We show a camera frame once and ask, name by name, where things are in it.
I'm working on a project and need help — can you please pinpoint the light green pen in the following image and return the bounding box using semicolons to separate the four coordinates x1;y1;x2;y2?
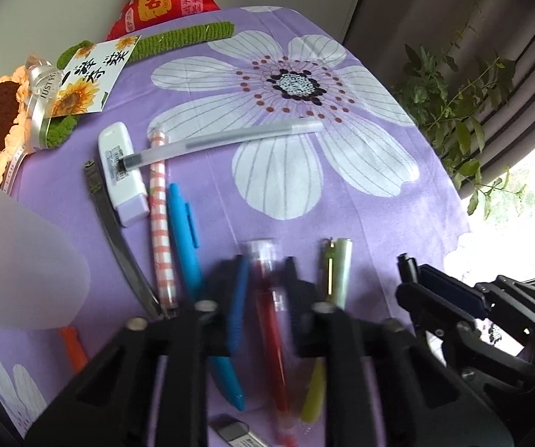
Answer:
301;237;354;423

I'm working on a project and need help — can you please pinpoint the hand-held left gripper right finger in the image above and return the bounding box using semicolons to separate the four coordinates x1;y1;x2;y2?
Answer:
285;257;515;447

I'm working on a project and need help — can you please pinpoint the grey pleated curtain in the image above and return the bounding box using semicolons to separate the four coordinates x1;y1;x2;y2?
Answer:
342;0;535;201

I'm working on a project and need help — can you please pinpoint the pink checked pen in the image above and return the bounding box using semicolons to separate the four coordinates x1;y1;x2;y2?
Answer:
147;123;178;309

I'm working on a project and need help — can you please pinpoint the red pen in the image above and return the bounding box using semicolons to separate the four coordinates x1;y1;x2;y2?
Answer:
242;238;298;447

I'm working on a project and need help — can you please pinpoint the translucent grey gel pen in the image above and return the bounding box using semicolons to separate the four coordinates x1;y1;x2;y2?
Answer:
117;118;325;173

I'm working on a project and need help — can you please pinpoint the white printed ribbon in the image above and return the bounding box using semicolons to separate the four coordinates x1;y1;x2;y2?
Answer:
4;56;66;196

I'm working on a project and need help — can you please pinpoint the orange pen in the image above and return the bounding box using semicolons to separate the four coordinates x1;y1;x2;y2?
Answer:
59;327;89;374

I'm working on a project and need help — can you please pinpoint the white eraser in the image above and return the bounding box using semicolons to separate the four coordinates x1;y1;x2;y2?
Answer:
209;413;273;447

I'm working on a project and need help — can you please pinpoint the translucent white plastic cup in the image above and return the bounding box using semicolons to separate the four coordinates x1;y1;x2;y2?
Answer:
0;167;92;332

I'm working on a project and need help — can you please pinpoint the blue pen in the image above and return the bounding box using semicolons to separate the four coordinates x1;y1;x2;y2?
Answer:
166;183;246;411

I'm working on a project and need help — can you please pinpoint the green crocheted stem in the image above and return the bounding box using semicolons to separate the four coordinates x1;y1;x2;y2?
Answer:
44;21;235;150

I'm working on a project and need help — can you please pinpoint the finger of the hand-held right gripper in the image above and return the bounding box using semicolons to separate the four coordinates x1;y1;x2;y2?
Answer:
395;282;478;342
415;263;491;322

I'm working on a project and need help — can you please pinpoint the red triangular hanging ornament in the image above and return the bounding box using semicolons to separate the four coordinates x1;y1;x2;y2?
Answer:
106;0;222;40

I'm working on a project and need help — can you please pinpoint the green leafy plant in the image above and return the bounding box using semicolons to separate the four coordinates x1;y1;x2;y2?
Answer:
391;0;529;219

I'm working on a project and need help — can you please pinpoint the white sunflower card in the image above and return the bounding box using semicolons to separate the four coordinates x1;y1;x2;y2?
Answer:
51;35;142;117

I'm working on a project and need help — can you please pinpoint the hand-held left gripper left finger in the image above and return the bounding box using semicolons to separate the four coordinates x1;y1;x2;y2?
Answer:
24;255;252;447

